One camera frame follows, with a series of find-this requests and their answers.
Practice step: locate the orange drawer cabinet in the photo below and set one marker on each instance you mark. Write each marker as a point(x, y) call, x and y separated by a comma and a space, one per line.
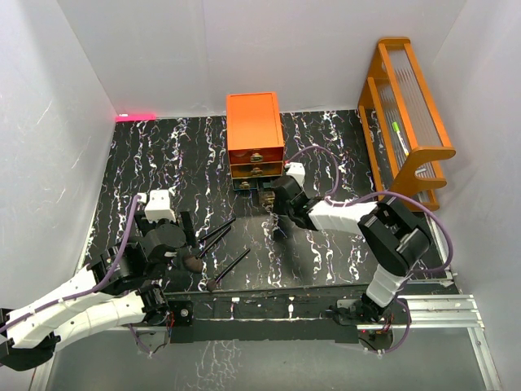
point(253, 121)

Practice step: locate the green marker pen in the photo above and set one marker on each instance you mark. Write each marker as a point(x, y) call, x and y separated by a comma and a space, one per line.
point(401, 140)

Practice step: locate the orange wooden shelf rack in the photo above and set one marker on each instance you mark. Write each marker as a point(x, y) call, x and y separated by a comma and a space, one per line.
point(395, 89)

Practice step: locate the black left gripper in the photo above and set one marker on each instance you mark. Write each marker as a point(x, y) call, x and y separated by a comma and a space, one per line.
point(187, 223)

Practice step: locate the pink tape strip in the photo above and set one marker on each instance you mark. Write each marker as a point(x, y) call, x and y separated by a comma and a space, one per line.
point(135, 117)

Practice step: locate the aluminium mounting rail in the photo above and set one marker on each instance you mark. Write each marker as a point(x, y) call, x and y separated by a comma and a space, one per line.
point(283, 340)

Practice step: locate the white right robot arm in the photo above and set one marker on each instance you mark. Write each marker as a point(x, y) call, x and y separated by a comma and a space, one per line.
point(396, 237)

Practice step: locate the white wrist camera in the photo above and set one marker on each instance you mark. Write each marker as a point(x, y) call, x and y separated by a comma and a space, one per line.
point(296, 171)
point(159, 206)

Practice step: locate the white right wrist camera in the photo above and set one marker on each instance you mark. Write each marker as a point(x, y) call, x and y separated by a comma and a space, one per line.
point(296, 171)

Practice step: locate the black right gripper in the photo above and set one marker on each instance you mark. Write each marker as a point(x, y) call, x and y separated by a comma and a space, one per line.
point(278, 208)

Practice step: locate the thin black makeup brush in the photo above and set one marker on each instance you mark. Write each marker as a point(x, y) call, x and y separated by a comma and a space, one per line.
point(216, 231)

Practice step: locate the small black makeup brush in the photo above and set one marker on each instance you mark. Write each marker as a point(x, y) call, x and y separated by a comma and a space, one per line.
point(213, 284)

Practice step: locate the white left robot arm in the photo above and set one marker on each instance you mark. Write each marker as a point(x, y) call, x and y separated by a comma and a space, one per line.
point(117, 289)

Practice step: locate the large fluffy powder brush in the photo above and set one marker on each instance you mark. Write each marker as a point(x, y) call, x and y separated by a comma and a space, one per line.
point(195, 263)

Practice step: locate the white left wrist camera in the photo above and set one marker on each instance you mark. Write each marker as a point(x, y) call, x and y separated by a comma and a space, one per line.
point(159, 206)

